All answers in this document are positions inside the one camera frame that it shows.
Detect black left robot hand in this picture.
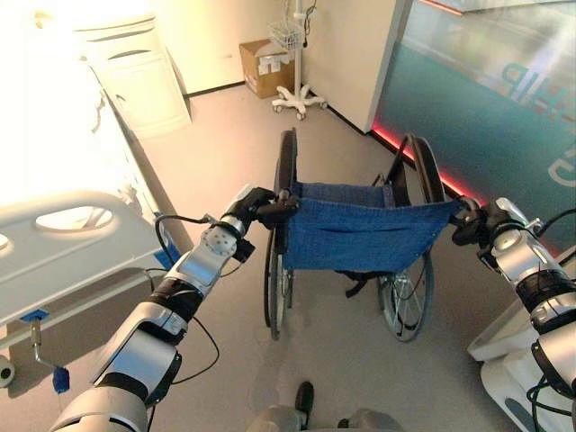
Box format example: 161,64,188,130
223,185,300,230

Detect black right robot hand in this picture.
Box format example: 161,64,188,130
451,197,528,248

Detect blue fabric wheelchair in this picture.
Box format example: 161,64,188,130
262,128,479,344

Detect white hospital bed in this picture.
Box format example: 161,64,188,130
0,8,195,389

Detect white rolling pole stand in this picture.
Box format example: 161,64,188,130
271,0,329,121

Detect teal glass partition panel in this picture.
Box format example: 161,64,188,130
371,0,576,253

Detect brown cardboard box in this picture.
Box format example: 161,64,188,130
238,38,297,99

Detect white cart base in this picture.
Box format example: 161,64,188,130
466,287,576,432

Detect white bedside cabinet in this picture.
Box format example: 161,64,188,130
71,13,194,136

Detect silver robot legs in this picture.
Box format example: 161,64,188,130
246,380,406,432

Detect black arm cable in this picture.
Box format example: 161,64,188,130
142,214,221,382

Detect white wire basket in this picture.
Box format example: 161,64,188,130
268,19,308,51

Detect silver bed crank handle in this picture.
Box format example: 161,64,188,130
29,318,71,392

